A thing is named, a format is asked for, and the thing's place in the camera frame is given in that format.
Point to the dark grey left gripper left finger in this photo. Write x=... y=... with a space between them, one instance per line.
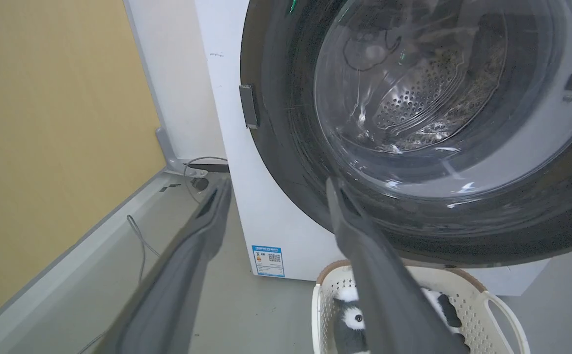
x=168 y=290

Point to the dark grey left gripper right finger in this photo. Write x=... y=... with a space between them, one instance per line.
x=389 y=290

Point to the round dark washing machine door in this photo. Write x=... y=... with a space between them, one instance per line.
x=428 y=128

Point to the white front-load washing machine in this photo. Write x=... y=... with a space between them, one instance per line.
x=266 y=162

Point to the black and white plush toy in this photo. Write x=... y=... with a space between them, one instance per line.
x=352 y=322

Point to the white perforated laundry basket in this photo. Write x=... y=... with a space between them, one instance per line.
x=472 y=314

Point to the blue energy label sticker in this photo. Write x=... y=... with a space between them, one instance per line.
x=268 y=261

